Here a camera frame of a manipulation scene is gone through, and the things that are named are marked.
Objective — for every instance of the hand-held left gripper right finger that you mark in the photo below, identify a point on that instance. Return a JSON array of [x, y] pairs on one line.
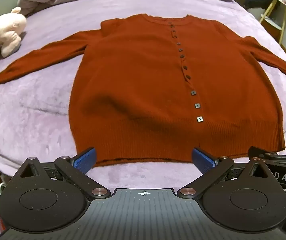
[[202, 160]]

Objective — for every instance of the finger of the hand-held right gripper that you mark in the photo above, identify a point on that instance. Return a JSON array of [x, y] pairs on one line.
[[273, 155]]

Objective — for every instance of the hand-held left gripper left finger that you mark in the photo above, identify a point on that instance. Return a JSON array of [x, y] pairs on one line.
[[86, 160]]

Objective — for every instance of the red buttoned cardigan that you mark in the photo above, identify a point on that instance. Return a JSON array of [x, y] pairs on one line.
[[158, 87]]

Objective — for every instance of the yellow metal rack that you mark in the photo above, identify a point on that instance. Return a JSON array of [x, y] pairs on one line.
[[281, 17]]

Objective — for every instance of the pink plush toy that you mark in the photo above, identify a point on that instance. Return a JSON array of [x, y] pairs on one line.
[[5, 33]]

